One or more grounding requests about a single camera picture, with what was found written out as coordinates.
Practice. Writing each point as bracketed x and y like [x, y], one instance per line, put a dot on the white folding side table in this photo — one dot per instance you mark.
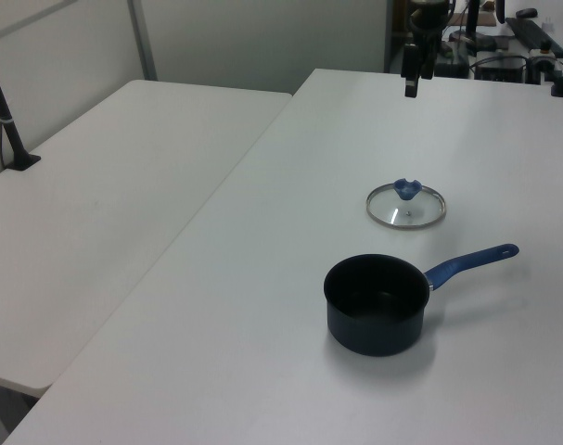
[91, 222]

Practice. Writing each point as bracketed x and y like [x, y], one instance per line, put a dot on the black electronics box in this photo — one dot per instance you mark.
[501, 68]

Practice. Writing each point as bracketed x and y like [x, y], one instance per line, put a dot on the black computer mouse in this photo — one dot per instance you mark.
[526, 12]

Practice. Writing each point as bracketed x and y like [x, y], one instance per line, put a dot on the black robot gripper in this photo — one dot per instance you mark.
[427, 32]

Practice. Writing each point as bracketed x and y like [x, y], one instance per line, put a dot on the black computer keyboard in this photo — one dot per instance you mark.
[533, 31]

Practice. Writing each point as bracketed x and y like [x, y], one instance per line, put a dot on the black monitor stand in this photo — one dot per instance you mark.
[473, 28]

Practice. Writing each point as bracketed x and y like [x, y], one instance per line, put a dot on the glass lid with blue knob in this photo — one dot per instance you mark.
[405, 206]

